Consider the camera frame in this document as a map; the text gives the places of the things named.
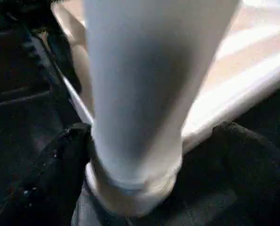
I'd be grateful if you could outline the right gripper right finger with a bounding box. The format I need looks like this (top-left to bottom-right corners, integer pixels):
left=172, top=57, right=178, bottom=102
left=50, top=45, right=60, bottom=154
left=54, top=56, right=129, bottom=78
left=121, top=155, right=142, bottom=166
left=154, top=121, right=280, bottom=226

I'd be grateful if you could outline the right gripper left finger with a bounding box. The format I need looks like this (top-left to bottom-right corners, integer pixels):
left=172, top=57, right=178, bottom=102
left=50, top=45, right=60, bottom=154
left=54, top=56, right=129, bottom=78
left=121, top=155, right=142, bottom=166
left=0, top=122, right=96, bottom=226

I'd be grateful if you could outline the white plastic table top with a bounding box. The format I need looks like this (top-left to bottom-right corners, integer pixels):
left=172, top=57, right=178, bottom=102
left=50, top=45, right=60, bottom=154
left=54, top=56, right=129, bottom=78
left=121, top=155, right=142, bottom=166
left=51, top=0, right=280, bottom=226

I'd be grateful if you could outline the white plastic table leg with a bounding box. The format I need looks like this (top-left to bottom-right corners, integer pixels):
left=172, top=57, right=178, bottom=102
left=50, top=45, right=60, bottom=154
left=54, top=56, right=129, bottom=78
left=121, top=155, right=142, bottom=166
left=83, top=0, right=239, bottom=212

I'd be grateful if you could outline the black work mat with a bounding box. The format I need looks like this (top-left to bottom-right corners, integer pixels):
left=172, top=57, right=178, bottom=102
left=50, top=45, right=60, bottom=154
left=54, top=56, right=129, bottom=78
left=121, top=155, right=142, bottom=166
left=0, top=0, right=280, bottom=226

